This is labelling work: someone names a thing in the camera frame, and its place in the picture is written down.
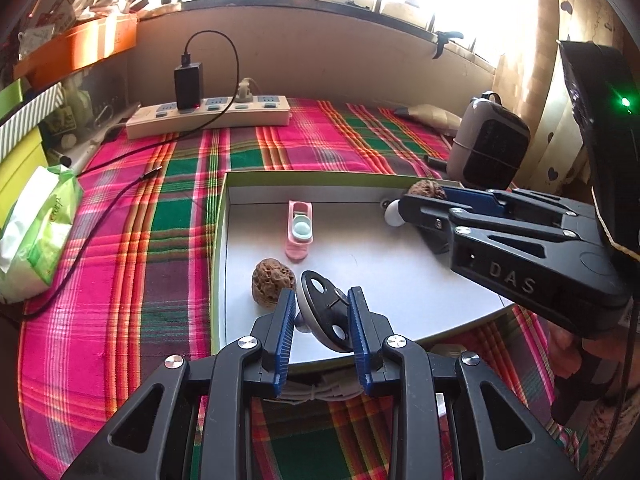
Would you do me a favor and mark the grey and black space heater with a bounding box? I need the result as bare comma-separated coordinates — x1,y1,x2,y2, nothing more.
446,91,532,191

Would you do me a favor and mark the white ball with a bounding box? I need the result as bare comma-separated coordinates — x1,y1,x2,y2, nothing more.
383,199,408,227

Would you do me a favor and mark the heart print curtain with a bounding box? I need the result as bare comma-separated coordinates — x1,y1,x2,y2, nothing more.
492,0,626,196

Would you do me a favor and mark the brown walnut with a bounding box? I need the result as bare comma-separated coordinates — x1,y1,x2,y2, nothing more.
251,258,298,307
407,179,447,201

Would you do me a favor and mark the clear plastic container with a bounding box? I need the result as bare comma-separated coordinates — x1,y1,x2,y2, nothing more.
40,67,131,151

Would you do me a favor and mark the black charging cable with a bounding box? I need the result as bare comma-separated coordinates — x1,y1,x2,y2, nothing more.
22,30,240,318

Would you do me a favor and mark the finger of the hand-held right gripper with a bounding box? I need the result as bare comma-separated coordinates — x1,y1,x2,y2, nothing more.
442,186,599,232
400,192,601,257

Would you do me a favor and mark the beige power strip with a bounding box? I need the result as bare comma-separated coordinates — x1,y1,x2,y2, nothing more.
125,95,292,140

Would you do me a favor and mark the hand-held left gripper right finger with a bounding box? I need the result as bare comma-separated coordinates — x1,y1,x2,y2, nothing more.
347,286,581,480

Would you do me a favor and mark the green box lid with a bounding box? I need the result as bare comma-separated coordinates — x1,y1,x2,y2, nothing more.
0,77,26,121

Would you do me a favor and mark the orange box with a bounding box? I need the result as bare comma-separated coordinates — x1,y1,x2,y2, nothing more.
12,12,138,86

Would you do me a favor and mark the black oval disc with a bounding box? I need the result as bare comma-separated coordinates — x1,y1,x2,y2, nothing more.
295,270,357,353

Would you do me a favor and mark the black charger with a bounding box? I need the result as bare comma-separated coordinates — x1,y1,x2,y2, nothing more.
173,62,205,111

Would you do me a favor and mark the green cardboard box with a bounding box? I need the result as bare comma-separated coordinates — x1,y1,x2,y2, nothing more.
210,170,506,366

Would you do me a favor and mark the green wet wipes packet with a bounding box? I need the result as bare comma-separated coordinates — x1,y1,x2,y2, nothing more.
0,164,85,305

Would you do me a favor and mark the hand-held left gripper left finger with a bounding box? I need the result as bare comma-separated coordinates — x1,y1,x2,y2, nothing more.
62,287,298,480

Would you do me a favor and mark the striped gift box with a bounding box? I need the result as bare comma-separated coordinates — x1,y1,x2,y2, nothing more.
0,82,63,161

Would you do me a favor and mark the plaid tablecloth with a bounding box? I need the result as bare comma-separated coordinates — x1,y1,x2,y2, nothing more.
17,97,591,480

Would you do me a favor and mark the beige pouch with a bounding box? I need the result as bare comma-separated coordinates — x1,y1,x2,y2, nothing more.
395,103,463,135

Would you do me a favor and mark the black window latch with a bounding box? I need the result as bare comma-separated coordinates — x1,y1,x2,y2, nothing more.
431,30,463,60

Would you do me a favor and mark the pink clip with blue lens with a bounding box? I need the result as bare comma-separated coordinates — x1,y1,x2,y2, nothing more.
285,200,316,262

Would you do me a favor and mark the person's right hand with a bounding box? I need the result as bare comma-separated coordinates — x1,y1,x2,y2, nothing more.
545,317,586,381

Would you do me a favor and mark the person's right forearm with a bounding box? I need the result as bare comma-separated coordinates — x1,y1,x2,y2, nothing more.
560,385,640,480

